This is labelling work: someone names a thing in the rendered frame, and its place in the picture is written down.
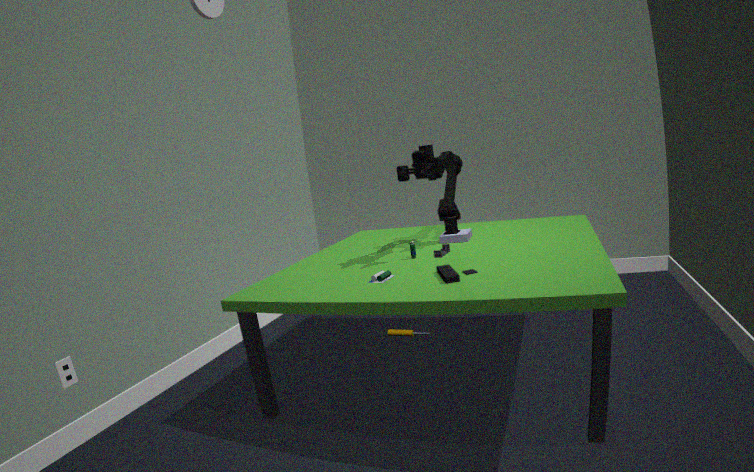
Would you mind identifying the yellow-handled screwdriver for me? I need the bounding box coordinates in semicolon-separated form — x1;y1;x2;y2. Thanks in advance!
388;329;430;337

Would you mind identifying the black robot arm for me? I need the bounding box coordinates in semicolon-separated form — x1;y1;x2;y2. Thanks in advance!
411;145;463;235

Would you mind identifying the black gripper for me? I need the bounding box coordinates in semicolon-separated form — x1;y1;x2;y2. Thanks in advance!
397;162;443;181

